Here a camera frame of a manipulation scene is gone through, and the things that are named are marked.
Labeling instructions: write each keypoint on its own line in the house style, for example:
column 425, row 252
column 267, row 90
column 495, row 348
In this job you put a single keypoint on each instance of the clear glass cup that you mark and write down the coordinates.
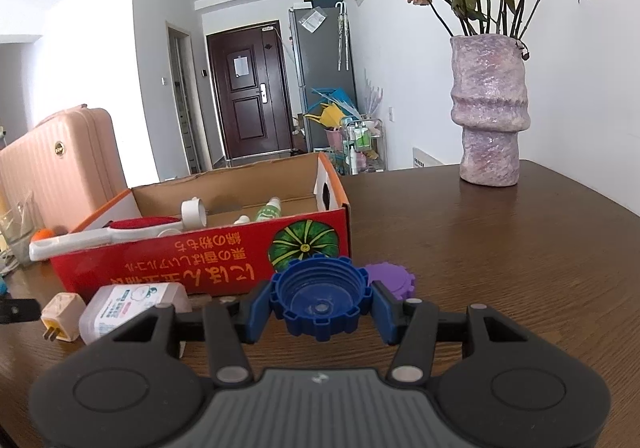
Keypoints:
column 17, row 238

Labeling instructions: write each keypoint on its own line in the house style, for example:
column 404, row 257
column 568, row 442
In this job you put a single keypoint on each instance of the purple gear-shaped cap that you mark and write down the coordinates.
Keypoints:
column 395, row 278

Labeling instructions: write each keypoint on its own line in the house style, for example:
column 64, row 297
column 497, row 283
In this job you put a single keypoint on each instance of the orange ball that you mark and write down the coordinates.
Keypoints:
column 45, row 233

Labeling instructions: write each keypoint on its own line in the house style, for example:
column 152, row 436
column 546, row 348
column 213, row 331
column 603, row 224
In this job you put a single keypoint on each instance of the yellow watering can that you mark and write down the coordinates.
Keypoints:
column 325, row 115

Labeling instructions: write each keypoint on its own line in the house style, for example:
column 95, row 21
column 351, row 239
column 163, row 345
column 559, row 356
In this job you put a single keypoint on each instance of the grey refrigerator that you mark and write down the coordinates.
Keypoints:
column 322, row 67

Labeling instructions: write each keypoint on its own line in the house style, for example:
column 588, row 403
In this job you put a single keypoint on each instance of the white wall socket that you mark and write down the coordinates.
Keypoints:
column 391, row 115

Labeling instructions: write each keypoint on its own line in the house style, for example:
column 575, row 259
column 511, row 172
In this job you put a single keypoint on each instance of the teal object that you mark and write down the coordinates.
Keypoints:
column 3, row 287

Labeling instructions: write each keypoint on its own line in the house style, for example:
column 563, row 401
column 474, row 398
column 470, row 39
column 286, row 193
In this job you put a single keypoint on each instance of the beige plug adapter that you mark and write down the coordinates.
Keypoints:
column 62, row 315

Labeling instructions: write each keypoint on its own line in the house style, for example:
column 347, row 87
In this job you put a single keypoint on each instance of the clear pink sanitizer bottle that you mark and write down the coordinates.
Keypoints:
column 125, row 310

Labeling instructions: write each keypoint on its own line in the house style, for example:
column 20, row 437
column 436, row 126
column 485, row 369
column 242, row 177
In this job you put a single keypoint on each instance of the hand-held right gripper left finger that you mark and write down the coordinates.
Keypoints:
column 257, row 313

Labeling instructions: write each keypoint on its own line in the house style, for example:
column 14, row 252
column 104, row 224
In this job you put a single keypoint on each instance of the pink suitcase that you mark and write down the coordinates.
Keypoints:
column 65, row 167

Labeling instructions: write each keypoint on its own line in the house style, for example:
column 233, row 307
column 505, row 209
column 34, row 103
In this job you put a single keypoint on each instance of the pink bin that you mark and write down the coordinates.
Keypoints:
column 334, row 138

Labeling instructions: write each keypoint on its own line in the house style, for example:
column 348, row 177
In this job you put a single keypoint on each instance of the purple textured vase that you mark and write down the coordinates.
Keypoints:
column 490, row 107

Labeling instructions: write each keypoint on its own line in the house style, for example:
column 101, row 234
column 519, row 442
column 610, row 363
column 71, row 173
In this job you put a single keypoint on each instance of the blue gear-shaped cap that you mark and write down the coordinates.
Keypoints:
column 320, row 298

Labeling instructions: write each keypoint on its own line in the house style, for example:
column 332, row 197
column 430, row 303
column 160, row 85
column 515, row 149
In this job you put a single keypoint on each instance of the clear folded umbrella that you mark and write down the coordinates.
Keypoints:
column 342, row 37

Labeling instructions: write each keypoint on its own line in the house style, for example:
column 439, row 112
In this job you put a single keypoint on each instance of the dark brown entrance door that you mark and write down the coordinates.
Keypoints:
column 250, row 97

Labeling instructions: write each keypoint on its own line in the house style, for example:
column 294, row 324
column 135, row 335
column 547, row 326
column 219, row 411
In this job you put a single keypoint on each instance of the red printed cardboard box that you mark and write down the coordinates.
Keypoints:
column 200, row 253

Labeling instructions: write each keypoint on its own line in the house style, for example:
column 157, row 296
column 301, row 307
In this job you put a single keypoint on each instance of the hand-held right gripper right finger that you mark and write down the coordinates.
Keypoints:
column 385, row 315

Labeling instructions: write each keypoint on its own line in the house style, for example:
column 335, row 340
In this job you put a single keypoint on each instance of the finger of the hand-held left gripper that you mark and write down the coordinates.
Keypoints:
column 20, row 312

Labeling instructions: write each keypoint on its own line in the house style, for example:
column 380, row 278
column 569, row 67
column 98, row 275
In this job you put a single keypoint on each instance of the green labelled bottle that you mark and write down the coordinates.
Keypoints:
column 269, row 210

